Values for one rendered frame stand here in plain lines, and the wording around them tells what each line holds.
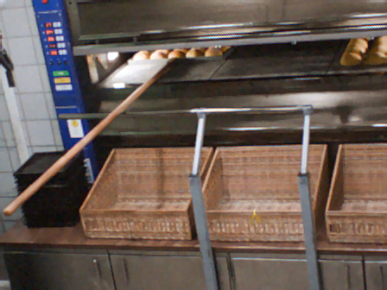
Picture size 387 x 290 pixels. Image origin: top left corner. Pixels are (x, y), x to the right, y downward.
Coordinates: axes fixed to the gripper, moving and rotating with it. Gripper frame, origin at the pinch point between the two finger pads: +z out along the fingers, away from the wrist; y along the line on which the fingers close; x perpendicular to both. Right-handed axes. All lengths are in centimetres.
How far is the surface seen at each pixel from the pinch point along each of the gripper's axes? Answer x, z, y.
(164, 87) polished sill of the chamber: 32, 30, -89
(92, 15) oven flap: 1, -10, -89
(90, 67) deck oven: -7, 17, -90
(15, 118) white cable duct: -56, 41, -87
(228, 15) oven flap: 71, -3, -88
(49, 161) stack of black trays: -28, 58, -66
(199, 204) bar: 64, 66, -30
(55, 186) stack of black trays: -18, 66, -51
